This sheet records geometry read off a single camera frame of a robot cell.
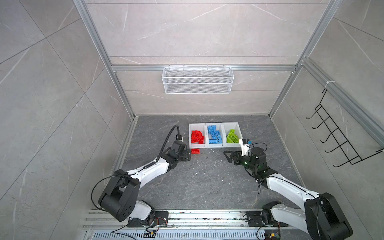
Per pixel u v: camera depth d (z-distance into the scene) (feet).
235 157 2.45
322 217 1.34
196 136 3.32
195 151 3.19
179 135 2.56
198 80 3.29
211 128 3.42
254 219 2.39
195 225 2.39
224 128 3.38
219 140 3.31
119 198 1.39
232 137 3.30
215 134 3.47
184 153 2.64
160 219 2.40
